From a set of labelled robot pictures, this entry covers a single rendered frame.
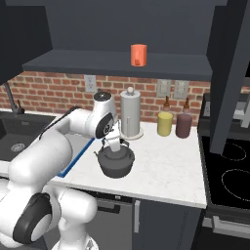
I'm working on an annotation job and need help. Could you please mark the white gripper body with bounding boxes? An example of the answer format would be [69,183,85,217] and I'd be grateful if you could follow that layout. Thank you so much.
[104,133,124,154]

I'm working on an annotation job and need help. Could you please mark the dark grey kettle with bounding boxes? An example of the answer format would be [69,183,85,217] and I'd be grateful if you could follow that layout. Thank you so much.
[93,138,136,180]

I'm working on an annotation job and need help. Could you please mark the orange mug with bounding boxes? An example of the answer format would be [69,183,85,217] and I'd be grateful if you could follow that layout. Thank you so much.
[130,44,147,67]

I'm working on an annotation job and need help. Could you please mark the dark grey base cabinet door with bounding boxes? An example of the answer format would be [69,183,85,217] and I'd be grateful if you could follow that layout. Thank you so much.
[131,197,203,250]

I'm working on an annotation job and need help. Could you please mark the grey paper towel roll holder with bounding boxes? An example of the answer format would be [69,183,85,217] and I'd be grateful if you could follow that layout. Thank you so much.
[119,86,145,141]

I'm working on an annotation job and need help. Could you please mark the yellow bottle with brown cap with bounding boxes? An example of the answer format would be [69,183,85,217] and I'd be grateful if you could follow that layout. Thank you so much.
[156,95,174,138]

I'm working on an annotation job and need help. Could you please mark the dark red bottle brown cap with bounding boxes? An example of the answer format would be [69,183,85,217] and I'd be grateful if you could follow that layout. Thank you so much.
[175,97,193,140]

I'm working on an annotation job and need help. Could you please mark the grey dishwasher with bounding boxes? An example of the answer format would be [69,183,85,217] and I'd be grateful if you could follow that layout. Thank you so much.
[85,190,135,250]

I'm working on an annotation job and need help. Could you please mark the black sink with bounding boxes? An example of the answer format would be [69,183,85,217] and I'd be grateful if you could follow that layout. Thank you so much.
[0,110,57,164]

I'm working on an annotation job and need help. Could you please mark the black tap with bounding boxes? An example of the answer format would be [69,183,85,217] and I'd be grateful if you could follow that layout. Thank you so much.
[3,81,25,116]

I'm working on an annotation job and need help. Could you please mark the black stove with hob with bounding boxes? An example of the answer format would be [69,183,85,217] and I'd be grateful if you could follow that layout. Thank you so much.
[196,92,250,250]

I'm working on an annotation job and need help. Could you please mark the dark dishwasher handle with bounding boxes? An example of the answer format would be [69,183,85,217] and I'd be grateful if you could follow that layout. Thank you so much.
[96,198,122,215]

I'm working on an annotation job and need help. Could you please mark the grey wall outlet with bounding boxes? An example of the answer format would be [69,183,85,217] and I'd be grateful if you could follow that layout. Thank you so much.
[84,74,98,94]
[173,80,190,100]
[156,79,172,99]

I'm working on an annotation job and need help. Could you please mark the grey base cabinet door handle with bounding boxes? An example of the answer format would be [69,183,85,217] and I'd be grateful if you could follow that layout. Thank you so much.
[134,199,142,234]

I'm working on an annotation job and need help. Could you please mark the dark grey wall cabinet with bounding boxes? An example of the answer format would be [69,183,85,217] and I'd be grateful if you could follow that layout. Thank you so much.
[21,0,229,82]

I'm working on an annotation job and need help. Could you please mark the grey oven door handle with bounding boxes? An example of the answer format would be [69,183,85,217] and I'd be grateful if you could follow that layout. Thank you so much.
[201,216,250,240]

